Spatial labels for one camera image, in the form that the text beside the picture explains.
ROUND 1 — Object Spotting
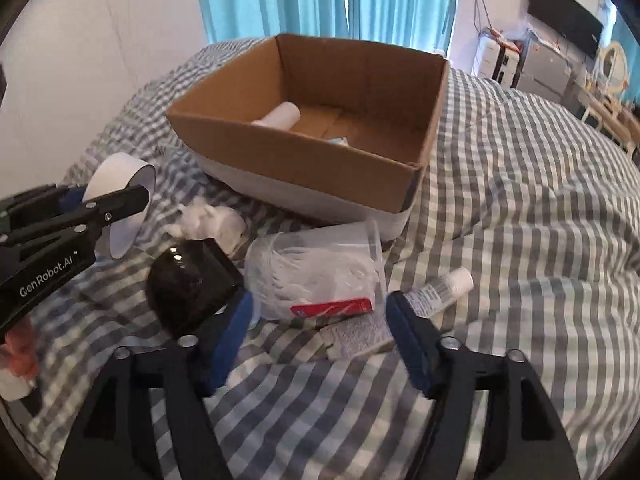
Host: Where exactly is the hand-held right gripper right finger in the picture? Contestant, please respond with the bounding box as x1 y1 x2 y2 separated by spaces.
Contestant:
385 290 581 480

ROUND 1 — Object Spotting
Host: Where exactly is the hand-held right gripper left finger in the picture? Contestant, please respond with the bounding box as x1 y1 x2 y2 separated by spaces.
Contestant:
55 288 256 480

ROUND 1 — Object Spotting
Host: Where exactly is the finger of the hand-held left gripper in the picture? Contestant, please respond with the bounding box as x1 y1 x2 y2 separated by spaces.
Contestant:
0 184 87 235
7 184 151 251

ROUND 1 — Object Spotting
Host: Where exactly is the white paper cup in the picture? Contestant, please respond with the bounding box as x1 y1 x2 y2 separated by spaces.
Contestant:
82 153 157 261

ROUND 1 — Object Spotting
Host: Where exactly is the black glossy case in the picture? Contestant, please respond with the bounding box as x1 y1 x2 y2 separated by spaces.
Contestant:
146 237 246 339

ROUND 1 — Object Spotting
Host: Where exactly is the brown cardboard box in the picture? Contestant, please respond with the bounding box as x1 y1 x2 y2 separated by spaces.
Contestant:
165 33 451 242

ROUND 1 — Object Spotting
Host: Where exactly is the clear printed sachet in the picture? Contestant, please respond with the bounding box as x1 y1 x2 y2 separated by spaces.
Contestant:
319 312 397 362

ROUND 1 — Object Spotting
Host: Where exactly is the small white printed tube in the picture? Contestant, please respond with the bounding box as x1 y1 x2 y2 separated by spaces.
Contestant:
402 266 475 319

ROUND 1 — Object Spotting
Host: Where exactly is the red and white object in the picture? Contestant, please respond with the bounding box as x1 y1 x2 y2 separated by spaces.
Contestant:
0 319 42 402

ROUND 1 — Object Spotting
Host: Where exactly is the crumpled white tissue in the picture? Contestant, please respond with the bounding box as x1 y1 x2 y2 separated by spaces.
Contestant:
162 197 246 256

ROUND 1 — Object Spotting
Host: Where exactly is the clear bag of cotton swabs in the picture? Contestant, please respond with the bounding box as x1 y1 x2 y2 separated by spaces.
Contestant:
243 218 389 322

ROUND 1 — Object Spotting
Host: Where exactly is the grey checkered blanket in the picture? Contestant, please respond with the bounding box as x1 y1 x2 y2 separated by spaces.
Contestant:
9 39 640 480

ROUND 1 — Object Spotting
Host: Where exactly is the white cylinder bottle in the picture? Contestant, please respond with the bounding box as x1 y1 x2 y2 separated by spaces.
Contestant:
251 101 301 131

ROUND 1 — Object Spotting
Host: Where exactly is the blue curtain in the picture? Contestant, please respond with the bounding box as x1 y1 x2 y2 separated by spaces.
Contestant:
192 0 461 57

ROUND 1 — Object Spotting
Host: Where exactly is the white cabinet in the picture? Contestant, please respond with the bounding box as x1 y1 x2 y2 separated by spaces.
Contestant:
472 32 502 81

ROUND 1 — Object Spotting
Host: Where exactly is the grey cabinet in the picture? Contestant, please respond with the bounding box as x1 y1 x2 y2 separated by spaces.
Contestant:
514 40 577 107

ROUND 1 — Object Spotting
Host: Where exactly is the cream dressing table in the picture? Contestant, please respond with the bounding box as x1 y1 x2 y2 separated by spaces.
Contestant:
580 85 640 157

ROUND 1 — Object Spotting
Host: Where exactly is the round white mirror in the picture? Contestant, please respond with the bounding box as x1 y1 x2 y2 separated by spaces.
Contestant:
597 40 629 94

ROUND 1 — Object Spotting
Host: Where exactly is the black wall television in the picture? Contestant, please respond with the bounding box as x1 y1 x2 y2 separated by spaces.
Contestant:
527 0 605 60

